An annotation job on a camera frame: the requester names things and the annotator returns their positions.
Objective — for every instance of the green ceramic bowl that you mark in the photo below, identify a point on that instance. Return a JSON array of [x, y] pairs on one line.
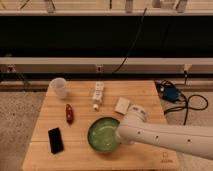
[[101, 135]]

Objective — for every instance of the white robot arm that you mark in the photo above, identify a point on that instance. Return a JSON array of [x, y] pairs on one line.
[[193, 140]]

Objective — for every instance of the white tube with cap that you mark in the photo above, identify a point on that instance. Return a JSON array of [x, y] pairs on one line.
[[97, 95]]

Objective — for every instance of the white rectangular block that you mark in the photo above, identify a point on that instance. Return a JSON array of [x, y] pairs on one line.
[[122, 105]]

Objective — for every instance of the red brown pepper toy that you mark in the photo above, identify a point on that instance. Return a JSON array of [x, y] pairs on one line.
[[69, 114]]

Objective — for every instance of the translucent plastic cup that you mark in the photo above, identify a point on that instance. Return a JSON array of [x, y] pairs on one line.
[[59, 87]]

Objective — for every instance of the blue power adapter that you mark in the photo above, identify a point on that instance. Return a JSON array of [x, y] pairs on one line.
[[170, 93]]

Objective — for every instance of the black smartphone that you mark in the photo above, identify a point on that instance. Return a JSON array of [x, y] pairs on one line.
[[55, 139]]

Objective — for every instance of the grey metal rail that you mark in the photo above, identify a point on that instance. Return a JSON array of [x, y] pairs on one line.
[[108, 65]]

